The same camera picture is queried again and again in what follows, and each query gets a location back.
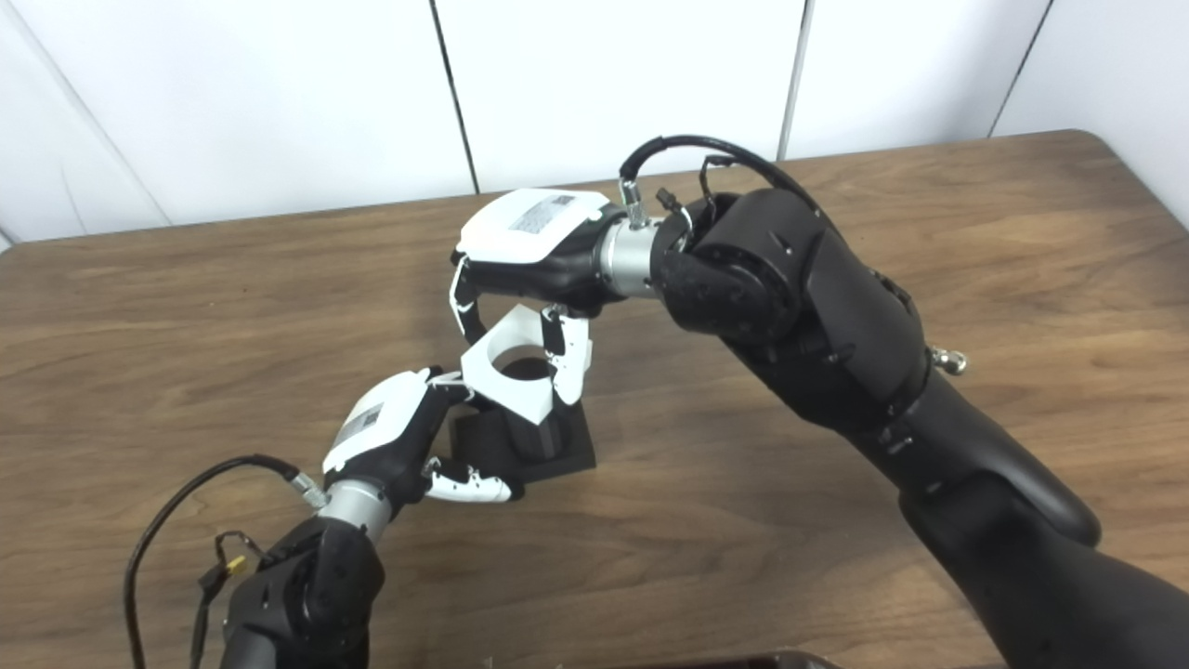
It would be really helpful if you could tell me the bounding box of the thin wire with yellow plug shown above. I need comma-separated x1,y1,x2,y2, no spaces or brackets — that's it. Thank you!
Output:
190,530,270,669

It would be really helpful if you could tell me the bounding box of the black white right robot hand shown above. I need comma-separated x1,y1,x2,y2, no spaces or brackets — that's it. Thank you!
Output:
449,188,628,407

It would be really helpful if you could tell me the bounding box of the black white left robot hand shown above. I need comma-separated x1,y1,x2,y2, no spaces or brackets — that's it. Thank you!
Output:
322,367,526,507

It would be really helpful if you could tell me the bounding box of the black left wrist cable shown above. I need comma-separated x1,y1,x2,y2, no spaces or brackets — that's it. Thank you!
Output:
124,453,331,669

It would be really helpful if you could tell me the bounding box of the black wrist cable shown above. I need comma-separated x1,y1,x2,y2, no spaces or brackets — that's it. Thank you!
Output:
619,135,837,233
124,453,331,669

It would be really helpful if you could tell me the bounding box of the white square piece with hole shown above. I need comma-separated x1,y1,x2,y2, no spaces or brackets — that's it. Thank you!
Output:
460,305,588,426

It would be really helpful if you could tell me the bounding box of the black peg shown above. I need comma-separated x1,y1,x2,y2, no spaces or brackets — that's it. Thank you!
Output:
449,358,597,484

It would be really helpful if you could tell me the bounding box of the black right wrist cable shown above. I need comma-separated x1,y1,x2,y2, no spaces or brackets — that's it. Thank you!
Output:
619,135,837,233

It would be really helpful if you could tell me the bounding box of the thin black wire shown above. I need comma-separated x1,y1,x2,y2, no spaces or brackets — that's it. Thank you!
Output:
655,153,744,252

